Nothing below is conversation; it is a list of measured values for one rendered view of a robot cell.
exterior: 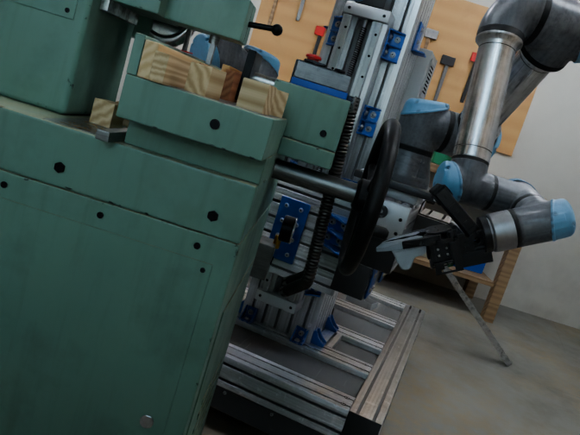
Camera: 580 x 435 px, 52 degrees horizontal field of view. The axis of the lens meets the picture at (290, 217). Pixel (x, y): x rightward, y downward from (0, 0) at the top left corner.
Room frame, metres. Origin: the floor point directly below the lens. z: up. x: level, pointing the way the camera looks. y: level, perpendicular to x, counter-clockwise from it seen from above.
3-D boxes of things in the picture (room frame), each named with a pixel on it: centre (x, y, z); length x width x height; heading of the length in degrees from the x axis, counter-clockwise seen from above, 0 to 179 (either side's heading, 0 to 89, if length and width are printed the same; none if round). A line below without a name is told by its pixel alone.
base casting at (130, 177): (1.08, 0.34, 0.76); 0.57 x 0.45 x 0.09; 89
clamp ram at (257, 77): (1.11, 0.12, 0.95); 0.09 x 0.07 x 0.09; 179
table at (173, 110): (1.11, 0.11, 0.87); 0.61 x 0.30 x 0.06; 179
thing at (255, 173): (1.08, 0.16, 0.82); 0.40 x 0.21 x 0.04; 179
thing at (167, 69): (1.14, 0.22, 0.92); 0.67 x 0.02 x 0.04; 179
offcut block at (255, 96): (0.88, 0.10, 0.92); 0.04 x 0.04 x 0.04; 78
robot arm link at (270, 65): (1.79, 0.22, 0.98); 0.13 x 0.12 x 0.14; 131
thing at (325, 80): (1.12, 0.02, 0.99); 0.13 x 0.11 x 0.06; 179
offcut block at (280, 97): (0.98, 0.08, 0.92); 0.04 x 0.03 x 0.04; 39
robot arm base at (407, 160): (1.67, -0.26, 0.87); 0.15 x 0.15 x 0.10
